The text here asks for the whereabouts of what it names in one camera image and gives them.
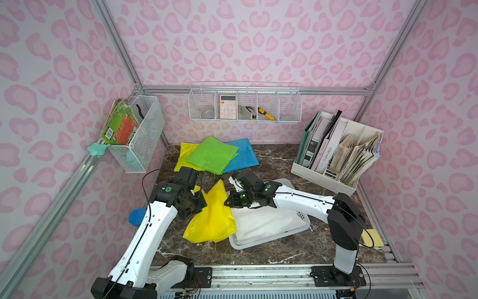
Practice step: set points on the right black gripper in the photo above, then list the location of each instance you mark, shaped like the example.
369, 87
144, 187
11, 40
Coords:
233, 199

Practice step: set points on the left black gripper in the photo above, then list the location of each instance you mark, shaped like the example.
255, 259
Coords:
193, 205

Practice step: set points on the white raincoat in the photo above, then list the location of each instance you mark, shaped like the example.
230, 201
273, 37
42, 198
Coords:
265, 220

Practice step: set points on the white perforated plastic basket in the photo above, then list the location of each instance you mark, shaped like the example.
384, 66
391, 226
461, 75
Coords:
276, 231

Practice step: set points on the blue raincoat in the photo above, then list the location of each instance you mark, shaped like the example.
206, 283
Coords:
245, 157

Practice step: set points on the green raincoat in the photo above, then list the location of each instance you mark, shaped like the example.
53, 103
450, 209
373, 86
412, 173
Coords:
212, 155

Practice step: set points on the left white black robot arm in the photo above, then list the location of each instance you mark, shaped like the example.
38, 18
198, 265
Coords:
130, 278

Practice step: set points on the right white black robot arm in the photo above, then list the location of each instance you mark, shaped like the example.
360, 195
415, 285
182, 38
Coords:
346, 222

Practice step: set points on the lime yellow folded raincoat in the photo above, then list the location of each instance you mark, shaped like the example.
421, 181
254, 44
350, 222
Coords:
186, 149

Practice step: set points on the blue lidded jar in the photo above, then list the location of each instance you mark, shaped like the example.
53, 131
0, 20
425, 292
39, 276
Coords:
137, 216

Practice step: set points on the green file folder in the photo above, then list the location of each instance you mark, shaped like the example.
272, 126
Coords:
305, 138

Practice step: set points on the grey stapler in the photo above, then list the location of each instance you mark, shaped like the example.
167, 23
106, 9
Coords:
248, 112

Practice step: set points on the yellow black utility knife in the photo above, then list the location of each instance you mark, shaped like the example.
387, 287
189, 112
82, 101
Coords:
266, 114

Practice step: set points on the green red booklet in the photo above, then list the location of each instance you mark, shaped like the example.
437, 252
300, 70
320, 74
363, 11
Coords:
121, 124

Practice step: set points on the white desktop file organizer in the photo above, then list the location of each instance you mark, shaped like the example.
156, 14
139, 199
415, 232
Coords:
329, 132

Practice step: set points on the pink white calculator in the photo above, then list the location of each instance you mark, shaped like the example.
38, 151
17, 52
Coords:
228, 107

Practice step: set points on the stack of beige papers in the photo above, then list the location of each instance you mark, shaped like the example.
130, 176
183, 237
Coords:
349, 162

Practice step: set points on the yellow sticky note pad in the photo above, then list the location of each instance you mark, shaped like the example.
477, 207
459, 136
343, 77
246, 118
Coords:
371, 238

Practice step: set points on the white mesh wall basket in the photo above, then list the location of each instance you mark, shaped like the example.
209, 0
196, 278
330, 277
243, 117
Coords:
136, 157

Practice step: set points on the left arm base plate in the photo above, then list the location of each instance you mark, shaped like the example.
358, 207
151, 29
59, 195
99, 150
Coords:
195, 276

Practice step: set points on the mint green wall hook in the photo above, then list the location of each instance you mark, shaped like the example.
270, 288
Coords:
97, 149

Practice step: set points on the white wire wall shelf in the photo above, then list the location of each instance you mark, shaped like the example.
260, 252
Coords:
281, 100

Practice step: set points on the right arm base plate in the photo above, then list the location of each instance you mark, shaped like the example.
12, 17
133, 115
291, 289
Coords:
329, 276

